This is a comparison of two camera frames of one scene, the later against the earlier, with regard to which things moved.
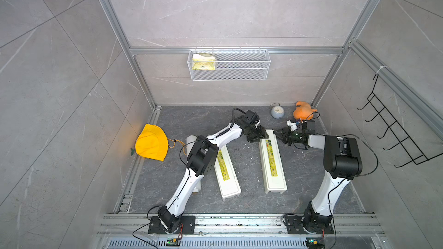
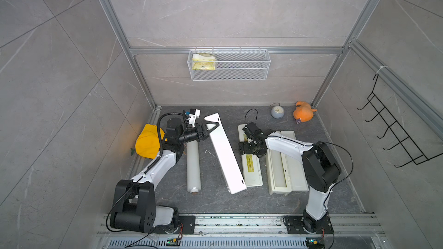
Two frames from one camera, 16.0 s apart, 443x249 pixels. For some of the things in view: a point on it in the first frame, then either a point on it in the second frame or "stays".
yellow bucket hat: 152,143 stays
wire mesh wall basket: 251,64 stays
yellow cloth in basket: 203,61 stays
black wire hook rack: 416,154 stays
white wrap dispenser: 228,181 → 251,165
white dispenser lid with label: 274,173 → 297,177
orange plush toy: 303,111 stays
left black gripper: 262,135 → 201,132
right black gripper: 285,131 → 246,151
